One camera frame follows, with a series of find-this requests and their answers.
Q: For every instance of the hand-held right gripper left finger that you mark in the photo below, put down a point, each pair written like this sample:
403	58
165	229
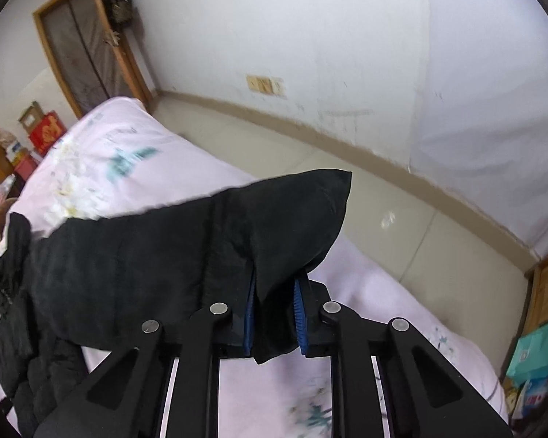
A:
250	324

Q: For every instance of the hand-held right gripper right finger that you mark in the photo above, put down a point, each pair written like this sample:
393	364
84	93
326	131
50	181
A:
300	324

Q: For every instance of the black quilted jacket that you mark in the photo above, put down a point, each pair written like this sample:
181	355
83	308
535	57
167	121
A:
164	260

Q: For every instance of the pink floral quilt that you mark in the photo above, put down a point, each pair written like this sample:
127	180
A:
118	146

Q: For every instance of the teal cardboard box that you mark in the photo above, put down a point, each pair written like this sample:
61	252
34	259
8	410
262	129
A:
536	351

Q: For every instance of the blue printed packet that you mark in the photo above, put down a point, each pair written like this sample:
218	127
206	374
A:
532	397

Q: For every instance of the small pink box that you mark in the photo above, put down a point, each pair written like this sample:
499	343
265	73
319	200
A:
26	166

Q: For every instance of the red gift box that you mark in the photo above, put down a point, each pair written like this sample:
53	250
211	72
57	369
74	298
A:
48	134

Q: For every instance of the small open cardboard box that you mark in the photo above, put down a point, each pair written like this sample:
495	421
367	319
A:
29	116

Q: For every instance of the wooden framed screen door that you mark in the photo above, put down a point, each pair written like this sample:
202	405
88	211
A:
80	54

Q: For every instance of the dark hanging bag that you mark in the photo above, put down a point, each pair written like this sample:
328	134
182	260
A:
116	4

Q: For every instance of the beige wall socket panel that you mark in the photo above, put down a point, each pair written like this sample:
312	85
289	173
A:
265	85

